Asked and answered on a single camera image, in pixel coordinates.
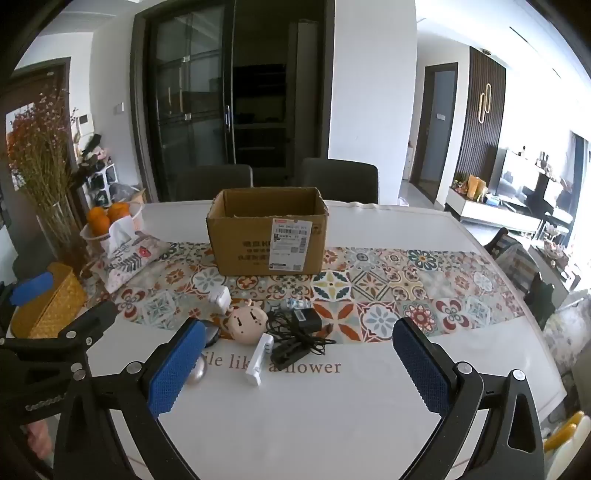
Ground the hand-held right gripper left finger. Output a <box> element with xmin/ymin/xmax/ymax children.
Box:
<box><xmin>54</xmin><ymin>318</ymin><xmax>207</xmax><ymax>480</ymax></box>

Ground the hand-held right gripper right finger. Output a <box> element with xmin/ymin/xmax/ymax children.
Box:
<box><xmin>392</xmin><ymin>316</ymin><xmax>546</xmax><ymax>480</ymax></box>

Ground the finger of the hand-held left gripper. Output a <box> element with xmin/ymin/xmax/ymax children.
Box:
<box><xmin>56</xmin><ymin>301</ymin><xmax>119</xmax><ymax>354</ymax></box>
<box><xmin>0</xmin><ymin>271</ymin><xmax>55</xmax><ymax>319</ymax></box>

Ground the white charger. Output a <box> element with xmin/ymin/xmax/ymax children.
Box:
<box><xmin>203</xmin><ymin>286</ymin><xmax>232</xmax><ymax>317</ymax></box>

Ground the brown cardboard box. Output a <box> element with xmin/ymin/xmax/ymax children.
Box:
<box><xmin>206</xmin><ymin>186</ymin><xmax>330</xmax><ymax>277</ymax></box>

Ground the silver metal ball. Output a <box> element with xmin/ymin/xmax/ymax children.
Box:
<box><xmin>187</xmin><ymin>353</ymin><xmax>207</xmax><ymax>384</ymax></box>

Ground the yellow woven box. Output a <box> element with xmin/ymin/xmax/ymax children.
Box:
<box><xmin>10</xmin><ymin>262</ymin><xmax>88</xmax><ymax>340</ymax></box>

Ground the glass vase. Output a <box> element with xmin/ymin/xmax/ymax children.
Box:
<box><xmin>37</xmin><ymin>198</ymin><xmax>88</xmax><ymax>274</ymax></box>

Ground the floral fabric tissue box cover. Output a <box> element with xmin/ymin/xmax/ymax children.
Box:
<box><xmin>95</xmin><ymin>218</ymin><xmax>171</xmax><ymax>294</ymax></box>

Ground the white plastic basket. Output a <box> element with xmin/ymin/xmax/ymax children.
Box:
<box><xmin>81</xmin><ymin>203</ymin><xmax>144</xmax><ymax>254</ymax></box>

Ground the patterned tile-print table runner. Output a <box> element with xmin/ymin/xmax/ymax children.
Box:
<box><xmin>83</xmin><ymin>240</ymin><xmax>527</xmax><ymax>344</ymax></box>

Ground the white plastic clip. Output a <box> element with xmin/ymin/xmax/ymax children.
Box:
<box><xmin>244</xmin><ymin>333</ymin><xmax>274</xmax><ymax>386</ymax></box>

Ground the cartoon head toy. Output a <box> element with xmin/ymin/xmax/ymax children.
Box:
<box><xmin>222</xmin><ymin>298</ymin><xmax>269</xmax><ymax>346</ymax></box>

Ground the white shoe rack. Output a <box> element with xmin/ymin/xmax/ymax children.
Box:
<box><xmin>85</xmin><ymin>161</ymin><xmax>122</xmax><ymax>208</ymax></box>

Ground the black power adapter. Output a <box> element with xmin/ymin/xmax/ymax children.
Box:
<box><xmin>292</xmin><ymin>307</ymin><xmax>324</xmax><ymax>333</ymax></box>

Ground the dried flower bouquet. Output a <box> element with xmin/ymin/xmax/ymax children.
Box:
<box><xmin>8</xmin><ymin>85</ymin><xmax>83</xmax><ymax>232</ymax></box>

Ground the dark wooden chair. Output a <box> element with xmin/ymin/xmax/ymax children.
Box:
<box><xmin>485</xmin><ymin>228</ymin><xmax>557</xmax><ymax>326</ymax></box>

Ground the yellow plastic object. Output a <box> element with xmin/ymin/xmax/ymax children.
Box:
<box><xmin>542</xmin><ymin>411</ymin><xmax>591</xmax><ymax>454</ymax></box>

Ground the dark grey chair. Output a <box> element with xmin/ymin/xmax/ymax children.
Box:
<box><xmin>174</xmin><ymin>165</ymin><xmax>254</xmax><ymax>202</ymax></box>
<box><xmin>295</xmin><ymin>158</ymin><xmax>379</xmax><ymax>204</ymax></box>

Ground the television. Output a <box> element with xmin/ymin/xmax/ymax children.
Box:
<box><xmin>489</xmin><ymin>148</ymin><xmax>552</xmax><ymax>206</ymax></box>

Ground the glass sliding door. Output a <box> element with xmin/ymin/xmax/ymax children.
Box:
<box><xmin>134</xmin><ymin>9</ymin><xmax>236</xmax><ymax>199</ymax></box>

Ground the grey room door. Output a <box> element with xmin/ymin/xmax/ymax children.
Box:
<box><xmin>411</xmin><ymin>62</ymin><xmax>459</xmax><ymax>204</ymax></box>

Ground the black cable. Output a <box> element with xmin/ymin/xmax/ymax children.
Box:
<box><xmin>267</xmin><ymin>309</ymin><xmax>337</xmax><ymax>370</ymax></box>

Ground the gold wall decoration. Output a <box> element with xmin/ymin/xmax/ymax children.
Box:
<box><xmin>477</xmin><ymin>83</ymin><xmax>492</xmax><ymax>125</ymax></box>

